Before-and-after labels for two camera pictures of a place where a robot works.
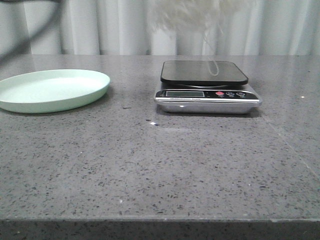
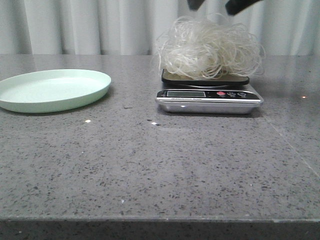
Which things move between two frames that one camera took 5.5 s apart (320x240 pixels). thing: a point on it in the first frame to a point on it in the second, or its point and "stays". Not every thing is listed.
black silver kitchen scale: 206,87 stays
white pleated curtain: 124,28 stays
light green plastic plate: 43,91 stays
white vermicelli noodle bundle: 209,17 to 209,46
